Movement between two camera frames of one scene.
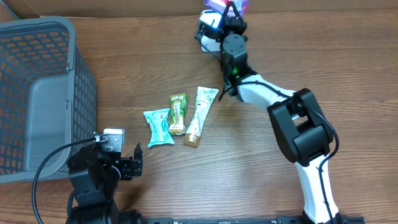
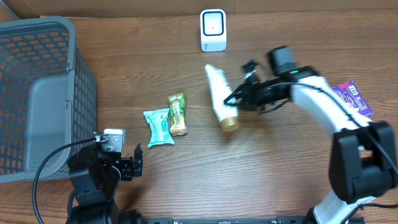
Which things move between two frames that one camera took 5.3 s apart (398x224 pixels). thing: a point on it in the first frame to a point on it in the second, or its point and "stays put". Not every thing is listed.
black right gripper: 238,27 to 247,92
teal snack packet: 160,128 stays put
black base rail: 252,220 stays put
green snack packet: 178,106 stays put
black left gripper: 138,161 stays put
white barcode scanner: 214,18 stays put
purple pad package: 221,5 to 350,93
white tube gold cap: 204,97 to 227,115
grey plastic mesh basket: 48,96 stays put
